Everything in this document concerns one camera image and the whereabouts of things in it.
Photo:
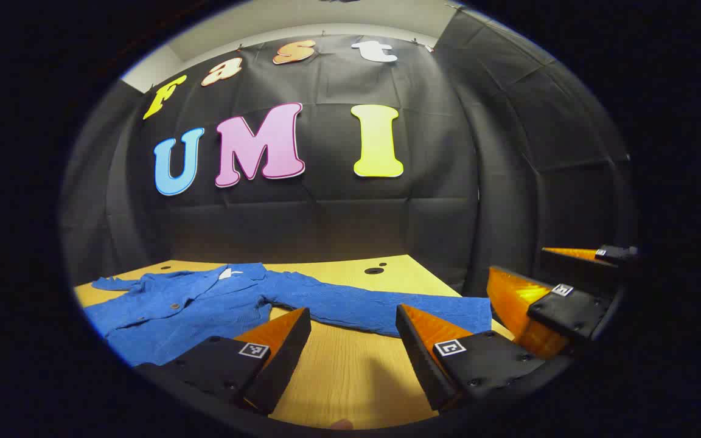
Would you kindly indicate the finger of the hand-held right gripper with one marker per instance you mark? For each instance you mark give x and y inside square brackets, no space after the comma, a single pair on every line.
[615,253]
[569,310]

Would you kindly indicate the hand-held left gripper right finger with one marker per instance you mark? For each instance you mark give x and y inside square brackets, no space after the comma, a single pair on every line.
[417,359]

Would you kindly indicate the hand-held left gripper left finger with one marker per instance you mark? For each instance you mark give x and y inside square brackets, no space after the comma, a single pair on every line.
[286,359]

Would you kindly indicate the black backdrop cloth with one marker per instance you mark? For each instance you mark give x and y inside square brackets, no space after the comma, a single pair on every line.
[338,231]

